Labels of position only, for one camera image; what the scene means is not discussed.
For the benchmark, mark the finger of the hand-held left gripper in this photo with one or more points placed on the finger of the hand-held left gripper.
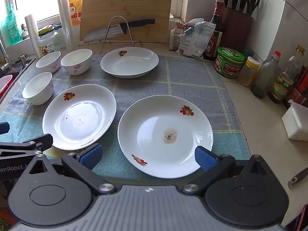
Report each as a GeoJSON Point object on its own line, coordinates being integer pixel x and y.
{"type": "Point", "coordinates": [39, 142]}
{"type": "Point", "coordinates": [4, 128]}

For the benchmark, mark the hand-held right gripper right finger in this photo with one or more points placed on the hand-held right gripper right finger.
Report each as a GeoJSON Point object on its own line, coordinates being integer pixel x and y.
{"type": "Point", "coordinates": [205, 158]}

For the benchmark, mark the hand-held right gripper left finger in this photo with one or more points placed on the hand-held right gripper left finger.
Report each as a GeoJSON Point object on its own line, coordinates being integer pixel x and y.
{"type": "Point", "coordinates": [90, 156]}

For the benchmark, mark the deep white fruit print plate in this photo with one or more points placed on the deep white fruit print plate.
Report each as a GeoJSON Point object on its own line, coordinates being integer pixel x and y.
{"type": "Point", "coordinates": [130, 65]}
{"type": "Point", "coordinates": [79, 120]}

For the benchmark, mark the white ceramic bowl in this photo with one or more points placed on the white ceramic bowl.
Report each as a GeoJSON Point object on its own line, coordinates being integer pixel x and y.
{"type": "Point", "coordinates": [48, 60]}
{"type": "Point", "coordinates": [37, 89]}

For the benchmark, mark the shallow white fruit print plate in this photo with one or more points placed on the shallow white fruit print plate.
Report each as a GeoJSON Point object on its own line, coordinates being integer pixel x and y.
{"type": "Point", "coordinates": [156, 120]}

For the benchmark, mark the white bowl pink flower print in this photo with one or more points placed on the white bowl pink flower print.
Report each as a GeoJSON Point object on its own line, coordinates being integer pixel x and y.
{"type": "Point", "coordinates": [77, 60]}

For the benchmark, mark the red plastic basin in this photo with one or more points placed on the red plastic basin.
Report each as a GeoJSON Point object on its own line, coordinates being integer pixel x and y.
{"type": "Point", "coordinates": [4, 84]}

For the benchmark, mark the metal sink faucet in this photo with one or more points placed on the metal sink faucet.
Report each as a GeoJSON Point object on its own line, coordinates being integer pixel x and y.
{"type": "Point", "coordinates": [6, 68]}

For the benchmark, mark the stainless steel sink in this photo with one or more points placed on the stainless steel sink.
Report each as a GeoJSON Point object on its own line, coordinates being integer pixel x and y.
{"type": "Point", "coordinates": [24, 67]}

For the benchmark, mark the metal sink knob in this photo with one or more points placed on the metal sink knob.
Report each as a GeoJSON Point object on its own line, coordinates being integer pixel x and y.
{"type": "Point", "coordinates": [22, 59]}

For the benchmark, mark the grey blue checked dish mat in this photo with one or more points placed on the grey blue checked dish mat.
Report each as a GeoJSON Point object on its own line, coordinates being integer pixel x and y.
{"type": "Point", "coordinates": [182, 81]}

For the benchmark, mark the metal spatula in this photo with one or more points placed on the metal spatula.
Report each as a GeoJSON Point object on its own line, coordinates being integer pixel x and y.
{"type": "Point", "coordinates": [297, 179]}

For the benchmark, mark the glass jar green lid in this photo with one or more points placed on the glass jar green lid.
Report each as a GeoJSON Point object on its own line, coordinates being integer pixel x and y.
{"type": "Point", "coordinates": [47, 43]}

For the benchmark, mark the yellow lid spice jar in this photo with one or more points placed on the yellow lid spice jar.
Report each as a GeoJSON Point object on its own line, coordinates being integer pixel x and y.
{"type": "Point", "coordinates": [247, 73]}

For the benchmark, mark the clear plastic wrap roll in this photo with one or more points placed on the clear plastic wrap roll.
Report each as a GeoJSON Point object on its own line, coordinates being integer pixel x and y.
{"type": "Point", "coordinates": [33, 36]}
{"type": "Point", "coordinates": [65, 19]}

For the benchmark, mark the white plastic box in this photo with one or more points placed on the white plastic box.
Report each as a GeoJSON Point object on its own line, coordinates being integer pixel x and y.
{"type": "Point", "coordinates": [296, 122]}

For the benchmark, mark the green lid sauce jar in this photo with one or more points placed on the green lid sauce jar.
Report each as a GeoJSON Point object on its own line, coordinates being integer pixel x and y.
{"type": "Point", "coordinates": [228, 62]}

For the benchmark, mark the green soap pump bottle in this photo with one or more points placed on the green soap pump bottle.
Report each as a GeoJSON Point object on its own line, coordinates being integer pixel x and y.
{"type": "Point", "coordinates": [10, 28]}

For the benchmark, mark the red cap glass bottle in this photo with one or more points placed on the red cap glass bottle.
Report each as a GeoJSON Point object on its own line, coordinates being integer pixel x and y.
{"type": "Point", "coordinates": [264, 77]}

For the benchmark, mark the green label oil bottle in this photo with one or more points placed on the green label oil bottle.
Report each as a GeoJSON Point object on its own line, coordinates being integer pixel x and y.
{"type": "Point", "coordinates": [281, 86]}

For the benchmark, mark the dark red-trimmed object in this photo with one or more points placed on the dark red-trimmed object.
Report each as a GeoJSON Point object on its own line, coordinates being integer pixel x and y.
{"type": "Point", "coordinates": [297, 220]}

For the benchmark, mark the small green cap bottle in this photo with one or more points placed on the small green cap bottle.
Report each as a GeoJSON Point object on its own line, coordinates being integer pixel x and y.
{"type": "Point", "coordinates": [249, 53]}

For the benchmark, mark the dark vinegar bottle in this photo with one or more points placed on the dark vinegar bottle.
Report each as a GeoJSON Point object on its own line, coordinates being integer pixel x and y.
{"type": "Point", "coordinates": [214, 38]}

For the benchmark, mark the white printed plastic bag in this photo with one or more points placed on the white printed plastic bag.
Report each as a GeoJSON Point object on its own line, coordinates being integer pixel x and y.
{"type": "Point", "coordinates": [192, 38]}

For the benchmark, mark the orange white food bag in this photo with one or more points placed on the orange white food bag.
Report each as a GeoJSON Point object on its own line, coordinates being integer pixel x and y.
{"type": "Point", "coordinates": [174, 38]}

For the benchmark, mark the green binder clip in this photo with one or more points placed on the green binder clip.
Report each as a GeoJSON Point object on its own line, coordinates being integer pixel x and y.
{"type": "Point", "coordinates": [189, 30]}

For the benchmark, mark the dark red knife block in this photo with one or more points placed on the dark red knife block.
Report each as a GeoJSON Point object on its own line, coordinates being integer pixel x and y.
{"type": "Point", "coordinates": [237, 28]}

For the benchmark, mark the metal binder clip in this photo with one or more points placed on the metal binder clip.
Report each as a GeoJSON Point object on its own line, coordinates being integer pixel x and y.
{"type": "Point", "coordinates": [181, 25]}

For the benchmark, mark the orange liquid jug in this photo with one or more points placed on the orange liquid jug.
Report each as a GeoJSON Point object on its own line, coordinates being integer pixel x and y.
{"type": "Point", "coordinates": [74, 9]}

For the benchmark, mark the white tray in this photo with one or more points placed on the white tray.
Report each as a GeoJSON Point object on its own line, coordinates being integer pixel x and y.
{"type": "Point", "coordinates": [173, 16]}

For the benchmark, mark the bamboo cutting board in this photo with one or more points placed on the bamboo cutting board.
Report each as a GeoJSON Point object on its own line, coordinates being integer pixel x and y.
{"type": "Point", "coordinates": [134, 0]}

